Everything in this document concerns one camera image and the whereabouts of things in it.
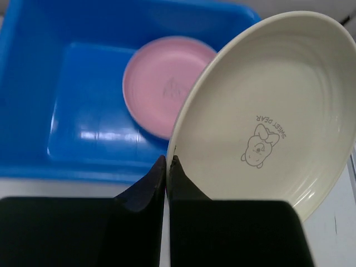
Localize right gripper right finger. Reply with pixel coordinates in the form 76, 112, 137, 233
168, 156, 314, 266

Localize pink plate back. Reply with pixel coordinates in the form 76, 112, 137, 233
122, 36, 216, 140

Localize blue plastic bin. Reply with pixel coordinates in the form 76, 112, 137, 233
1, 1, 260, 184

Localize cream plate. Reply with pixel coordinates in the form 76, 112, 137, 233
166, 11, 355, 220

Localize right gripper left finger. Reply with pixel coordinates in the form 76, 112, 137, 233
1, 156, 166, 266

